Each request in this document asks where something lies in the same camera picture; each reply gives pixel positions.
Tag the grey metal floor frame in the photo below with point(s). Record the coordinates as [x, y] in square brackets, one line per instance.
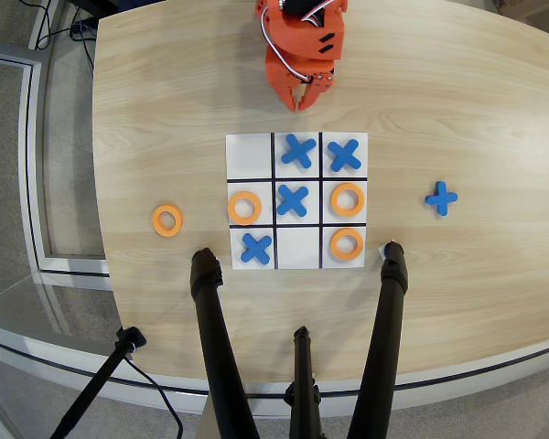
[29, 137]

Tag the dark furniture base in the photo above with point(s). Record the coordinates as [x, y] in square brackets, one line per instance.
[96, 3]

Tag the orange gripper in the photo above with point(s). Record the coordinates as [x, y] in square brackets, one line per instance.
[285, 77]

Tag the thin black tripod leg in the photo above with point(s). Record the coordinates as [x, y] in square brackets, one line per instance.
[304, 366]

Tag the brown cardboard box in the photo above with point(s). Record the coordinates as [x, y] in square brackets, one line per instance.
[530, 7]

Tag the white tic-tac-toe board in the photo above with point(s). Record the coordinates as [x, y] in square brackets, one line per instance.
[249, 155]

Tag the blue foam cross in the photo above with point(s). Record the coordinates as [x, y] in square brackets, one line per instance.
[441, 198]
[293, 200]
[345, 155]
[256, 249]
[298, 151]

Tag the thick black tripod leg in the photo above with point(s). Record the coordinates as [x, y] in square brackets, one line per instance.
[384, 343]
[215, 343]

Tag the slim black stand pole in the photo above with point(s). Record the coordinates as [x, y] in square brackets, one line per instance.
[96, 384]

